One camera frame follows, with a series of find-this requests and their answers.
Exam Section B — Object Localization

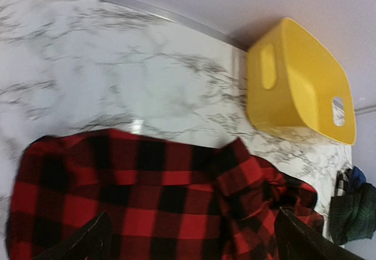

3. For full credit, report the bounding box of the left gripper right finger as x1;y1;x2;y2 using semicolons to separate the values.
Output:
276;209;362;260

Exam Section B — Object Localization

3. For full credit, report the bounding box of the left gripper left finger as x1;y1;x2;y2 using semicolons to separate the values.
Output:
34;211;113;260

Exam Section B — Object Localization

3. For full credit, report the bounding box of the dark green plaid skirt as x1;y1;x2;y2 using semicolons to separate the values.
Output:
329;183;375;245

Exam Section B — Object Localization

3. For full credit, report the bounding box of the red black plaid shirt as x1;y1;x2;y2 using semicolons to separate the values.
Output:
6;129;324;259

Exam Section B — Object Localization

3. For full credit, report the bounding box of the folded blue garment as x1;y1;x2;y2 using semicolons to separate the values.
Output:
351;166;367;187

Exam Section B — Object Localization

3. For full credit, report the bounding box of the yellow plastic basket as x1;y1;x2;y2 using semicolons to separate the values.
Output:
246;18;356;145

